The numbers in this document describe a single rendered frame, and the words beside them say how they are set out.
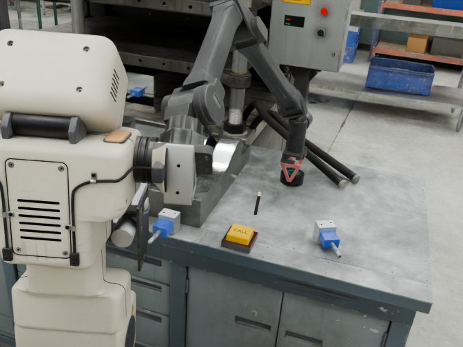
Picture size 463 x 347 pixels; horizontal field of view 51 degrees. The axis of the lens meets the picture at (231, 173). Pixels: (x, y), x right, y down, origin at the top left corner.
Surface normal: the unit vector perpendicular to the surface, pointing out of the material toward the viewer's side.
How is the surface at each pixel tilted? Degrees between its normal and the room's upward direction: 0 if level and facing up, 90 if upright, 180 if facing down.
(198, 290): 90
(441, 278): 0
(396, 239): 0
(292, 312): 90
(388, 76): 93
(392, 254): 0
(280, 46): 90
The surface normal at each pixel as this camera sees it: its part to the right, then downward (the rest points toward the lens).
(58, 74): 0.02, -0.26
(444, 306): 0.07, -0.89
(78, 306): -0.03, 0.33
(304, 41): -0.32, 0.41
